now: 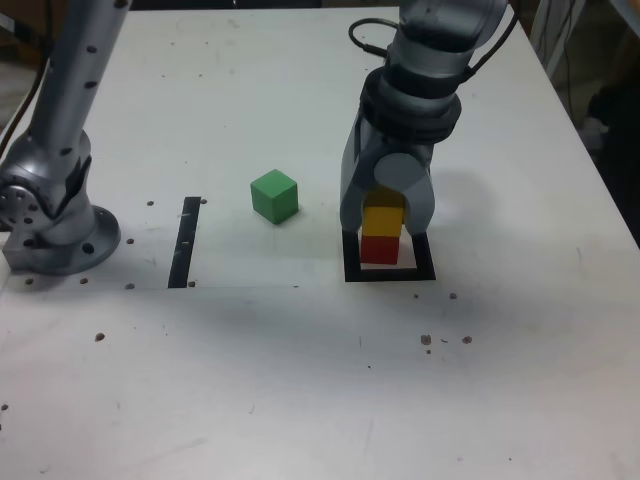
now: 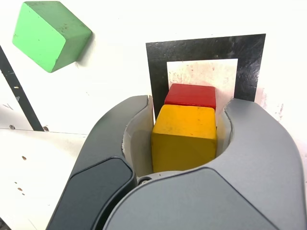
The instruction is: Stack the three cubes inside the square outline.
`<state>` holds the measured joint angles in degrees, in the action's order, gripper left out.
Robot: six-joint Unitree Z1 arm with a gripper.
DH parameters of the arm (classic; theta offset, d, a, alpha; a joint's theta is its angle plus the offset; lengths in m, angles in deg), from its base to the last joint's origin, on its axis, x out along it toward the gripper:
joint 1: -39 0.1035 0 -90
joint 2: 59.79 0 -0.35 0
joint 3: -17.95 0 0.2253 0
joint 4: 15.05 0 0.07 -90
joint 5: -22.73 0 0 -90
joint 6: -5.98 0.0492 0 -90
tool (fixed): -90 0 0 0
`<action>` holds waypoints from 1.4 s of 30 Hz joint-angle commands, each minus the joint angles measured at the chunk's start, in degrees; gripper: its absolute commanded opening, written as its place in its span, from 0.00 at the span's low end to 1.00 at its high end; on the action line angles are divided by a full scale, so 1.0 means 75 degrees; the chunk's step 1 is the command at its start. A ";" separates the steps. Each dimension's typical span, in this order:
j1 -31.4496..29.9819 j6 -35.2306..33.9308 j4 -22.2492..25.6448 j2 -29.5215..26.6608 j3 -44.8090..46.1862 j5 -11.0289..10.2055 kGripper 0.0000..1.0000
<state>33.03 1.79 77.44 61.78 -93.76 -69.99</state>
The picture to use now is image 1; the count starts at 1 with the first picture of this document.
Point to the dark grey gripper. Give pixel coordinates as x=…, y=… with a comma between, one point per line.
x=410, y=148

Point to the yellow cube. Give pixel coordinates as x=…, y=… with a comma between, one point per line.
x=382, y=222

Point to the red cube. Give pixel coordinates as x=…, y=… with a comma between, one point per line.
x=380, y=250

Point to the green cube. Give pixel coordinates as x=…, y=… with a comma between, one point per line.
x=272, y=197

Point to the black tape square outline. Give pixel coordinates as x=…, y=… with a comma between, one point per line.
x=390, y=276

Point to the black tape strip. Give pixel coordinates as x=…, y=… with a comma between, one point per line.
x=182, y=250

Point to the white metal frame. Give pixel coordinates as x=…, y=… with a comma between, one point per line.
x=542, y=25

